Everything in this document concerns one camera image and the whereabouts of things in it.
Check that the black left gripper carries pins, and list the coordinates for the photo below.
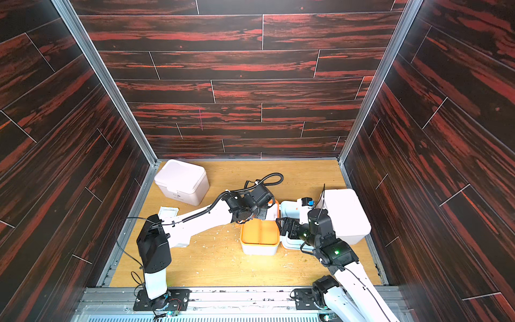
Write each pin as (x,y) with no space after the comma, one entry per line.
(263,215)

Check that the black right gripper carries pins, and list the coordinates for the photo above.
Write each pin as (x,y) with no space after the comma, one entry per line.
(288,227)

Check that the orange tray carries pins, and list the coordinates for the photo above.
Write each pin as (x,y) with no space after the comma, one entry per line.
(260,233)

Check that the white orange-trimmed medicine chest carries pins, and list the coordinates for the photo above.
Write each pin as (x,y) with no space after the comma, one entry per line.
(285,209)

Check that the white gauze packet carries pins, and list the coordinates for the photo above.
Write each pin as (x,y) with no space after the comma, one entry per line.
(167,212)

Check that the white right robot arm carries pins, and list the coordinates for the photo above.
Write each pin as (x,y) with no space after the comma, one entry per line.
(347,290)

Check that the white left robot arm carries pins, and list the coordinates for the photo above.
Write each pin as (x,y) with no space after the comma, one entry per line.
(159,235)

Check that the pink rear medicine chest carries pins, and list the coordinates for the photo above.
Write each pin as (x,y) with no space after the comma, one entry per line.
(183,182)

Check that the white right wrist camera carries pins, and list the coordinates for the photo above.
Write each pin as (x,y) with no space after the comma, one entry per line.
(304,205)

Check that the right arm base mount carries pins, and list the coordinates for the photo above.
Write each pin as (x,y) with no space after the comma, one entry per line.
(304,299)

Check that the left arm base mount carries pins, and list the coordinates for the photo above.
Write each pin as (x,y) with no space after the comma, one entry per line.
(175,299)

